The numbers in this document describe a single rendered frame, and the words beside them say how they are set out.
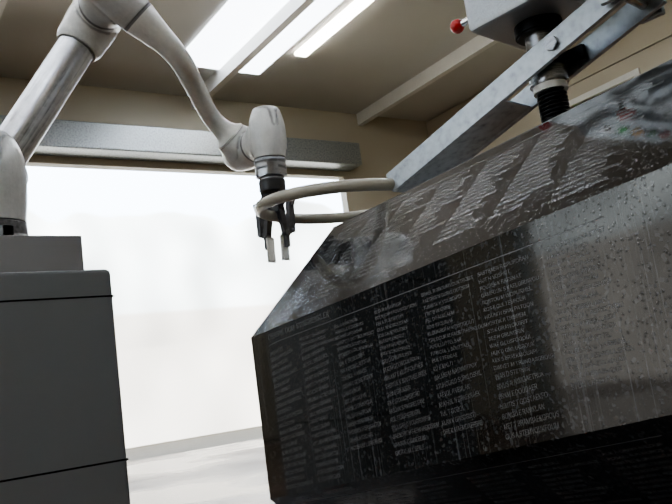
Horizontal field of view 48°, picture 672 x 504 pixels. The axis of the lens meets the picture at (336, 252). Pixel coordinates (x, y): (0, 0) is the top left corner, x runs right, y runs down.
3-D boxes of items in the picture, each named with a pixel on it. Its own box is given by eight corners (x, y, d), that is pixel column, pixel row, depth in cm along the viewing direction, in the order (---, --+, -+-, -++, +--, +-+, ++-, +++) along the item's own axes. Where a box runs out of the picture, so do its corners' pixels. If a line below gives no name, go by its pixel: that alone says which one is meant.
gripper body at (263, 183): (251, 180, 212) (254, 212, 211) (275, 174, 208) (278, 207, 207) (267, 183, 218) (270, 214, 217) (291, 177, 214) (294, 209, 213)
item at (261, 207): (476, 196, 199) (475, 185, 199) (341, 182, 166) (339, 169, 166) (350, 227, 235) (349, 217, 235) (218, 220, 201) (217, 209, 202)
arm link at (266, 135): (295, 155, 212) (274, 166, 223) (290, 102, 214) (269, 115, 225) (260, 153, 206) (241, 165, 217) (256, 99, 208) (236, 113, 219)
